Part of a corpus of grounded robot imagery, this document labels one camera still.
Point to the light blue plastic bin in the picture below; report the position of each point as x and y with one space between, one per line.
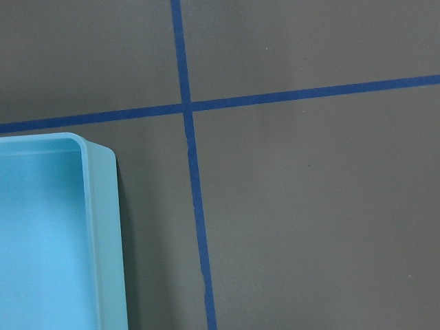
61 243

